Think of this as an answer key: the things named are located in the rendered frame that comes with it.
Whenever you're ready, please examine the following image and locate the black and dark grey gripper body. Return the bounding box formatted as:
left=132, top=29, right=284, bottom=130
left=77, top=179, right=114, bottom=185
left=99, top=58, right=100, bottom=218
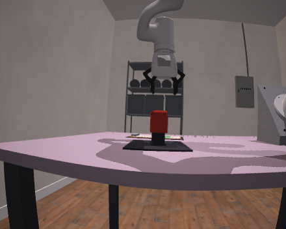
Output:
left=151, top=50, right=177, bottom=80

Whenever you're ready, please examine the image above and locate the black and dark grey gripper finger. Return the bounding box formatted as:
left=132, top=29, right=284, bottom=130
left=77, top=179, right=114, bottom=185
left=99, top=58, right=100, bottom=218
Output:
left=171, top=69, right=185, bottom=95
left=143, top=68, right=156, bottom=94

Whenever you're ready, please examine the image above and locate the red self-inking stamp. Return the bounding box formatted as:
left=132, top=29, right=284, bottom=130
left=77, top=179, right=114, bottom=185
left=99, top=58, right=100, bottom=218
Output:
left=150, top=110, right=168, bottom=146

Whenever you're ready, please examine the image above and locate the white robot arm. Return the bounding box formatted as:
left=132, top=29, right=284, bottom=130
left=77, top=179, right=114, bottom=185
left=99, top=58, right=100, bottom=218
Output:
left=136, top=0, right=286, bottom=120

